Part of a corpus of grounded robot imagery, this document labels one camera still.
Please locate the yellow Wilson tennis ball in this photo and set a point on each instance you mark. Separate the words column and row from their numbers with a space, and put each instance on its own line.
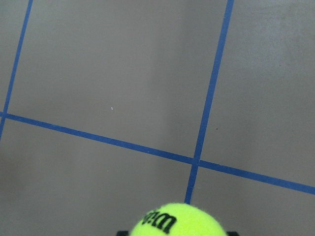
column 177, row 219

